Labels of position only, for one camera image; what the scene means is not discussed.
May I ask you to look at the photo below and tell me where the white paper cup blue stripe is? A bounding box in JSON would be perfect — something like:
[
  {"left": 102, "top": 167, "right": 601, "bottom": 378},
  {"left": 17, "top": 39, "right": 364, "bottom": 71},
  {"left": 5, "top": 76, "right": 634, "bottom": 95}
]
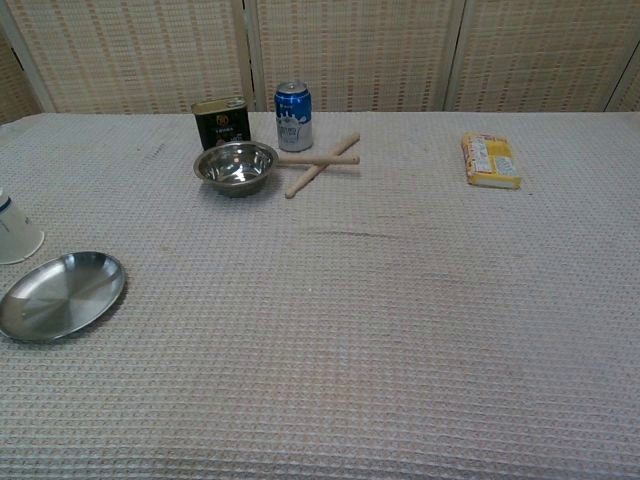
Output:
[{"left": 0, "top": 186, "right": 46, "bottom": 265}]

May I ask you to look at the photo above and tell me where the wooden stick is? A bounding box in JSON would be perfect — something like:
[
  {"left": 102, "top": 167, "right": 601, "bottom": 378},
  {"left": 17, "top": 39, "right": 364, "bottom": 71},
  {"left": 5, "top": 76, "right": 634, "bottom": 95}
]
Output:
[
  {"left": 284, "top": 132, "right": 362, "bottom": 199},
  {"left": 276, "top": 154, "right": 361, "bottom": 167}
]

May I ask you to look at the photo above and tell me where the grey waffle-weave tablecloth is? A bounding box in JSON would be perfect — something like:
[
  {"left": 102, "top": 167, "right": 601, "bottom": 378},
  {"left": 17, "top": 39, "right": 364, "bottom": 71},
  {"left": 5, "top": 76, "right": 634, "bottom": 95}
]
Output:
[{"left": 0, "top": 110, "right": 640, "bottom": 480}]

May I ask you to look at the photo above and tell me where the stainless steel bowl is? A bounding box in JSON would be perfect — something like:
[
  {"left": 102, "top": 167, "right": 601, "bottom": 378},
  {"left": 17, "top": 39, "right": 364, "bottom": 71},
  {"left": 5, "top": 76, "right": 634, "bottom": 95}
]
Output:
[{"left": 193, "top": 140, "right": 280, "bottom": 199}]

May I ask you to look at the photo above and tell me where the blue and white drink can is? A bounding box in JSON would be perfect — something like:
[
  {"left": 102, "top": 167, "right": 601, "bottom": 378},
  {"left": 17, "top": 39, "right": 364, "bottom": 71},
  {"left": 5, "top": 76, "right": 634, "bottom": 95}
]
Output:
[{"left": 273, "top": 81, "right": 315, "bottom": 153}]

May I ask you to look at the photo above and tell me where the dark rectangular tin can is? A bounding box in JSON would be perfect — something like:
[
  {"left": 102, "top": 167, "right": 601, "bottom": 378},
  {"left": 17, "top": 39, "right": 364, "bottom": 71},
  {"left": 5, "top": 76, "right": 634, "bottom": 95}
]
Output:
[{"left": 191, "top": 95, "right": 252, "bottom": 151}]

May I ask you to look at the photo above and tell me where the yellow snack package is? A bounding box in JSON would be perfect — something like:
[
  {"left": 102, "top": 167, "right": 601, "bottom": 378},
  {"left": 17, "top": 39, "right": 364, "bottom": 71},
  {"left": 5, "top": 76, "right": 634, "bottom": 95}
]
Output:
[{"left": 460, "top": 131, "right": 525, "bottom": 191}]

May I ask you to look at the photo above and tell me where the woven bamboo folding screen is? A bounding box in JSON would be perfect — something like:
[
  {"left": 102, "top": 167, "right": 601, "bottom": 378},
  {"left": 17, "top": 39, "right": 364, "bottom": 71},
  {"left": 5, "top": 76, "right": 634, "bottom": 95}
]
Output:
[{"left": 0, "top": 0, "right": 640, "bottom": 125}]

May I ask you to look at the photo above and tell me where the round stainless steel plate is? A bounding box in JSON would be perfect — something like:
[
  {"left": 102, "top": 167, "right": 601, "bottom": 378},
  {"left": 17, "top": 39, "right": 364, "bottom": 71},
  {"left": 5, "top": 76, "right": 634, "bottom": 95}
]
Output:
[{"left": 0, "top": 251, "right": 126, "bottom": 344}]

